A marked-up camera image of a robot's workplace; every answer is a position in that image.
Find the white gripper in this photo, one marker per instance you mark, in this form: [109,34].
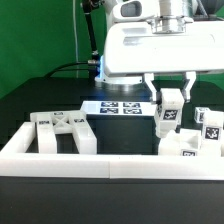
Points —
[132,48]

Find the white chair seat part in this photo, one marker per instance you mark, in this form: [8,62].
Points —
[185,143]

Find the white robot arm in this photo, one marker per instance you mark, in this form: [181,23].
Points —
[173,18]

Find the small tagged cube right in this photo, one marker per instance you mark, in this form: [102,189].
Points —
[199,114]

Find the white marker base sheet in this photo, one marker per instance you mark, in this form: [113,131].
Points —
[118,108]

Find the white U-shaped fence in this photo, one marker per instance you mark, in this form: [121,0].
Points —
[31,152]

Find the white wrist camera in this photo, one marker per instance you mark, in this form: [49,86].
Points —
[135,10]

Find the white chair back frame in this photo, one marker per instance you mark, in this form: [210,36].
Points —
[53,123]

